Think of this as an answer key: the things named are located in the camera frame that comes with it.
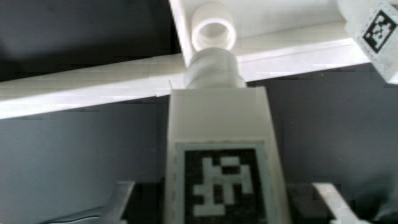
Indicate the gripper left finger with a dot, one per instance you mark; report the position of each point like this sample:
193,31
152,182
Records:
111,215

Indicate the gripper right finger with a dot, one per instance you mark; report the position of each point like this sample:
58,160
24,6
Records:
344,214

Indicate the white table leg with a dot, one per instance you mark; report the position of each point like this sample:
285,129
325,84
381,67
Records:
373,27
225,181

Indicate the white square table top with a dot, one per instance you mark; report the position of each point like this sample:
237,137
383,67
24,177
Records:
284,34

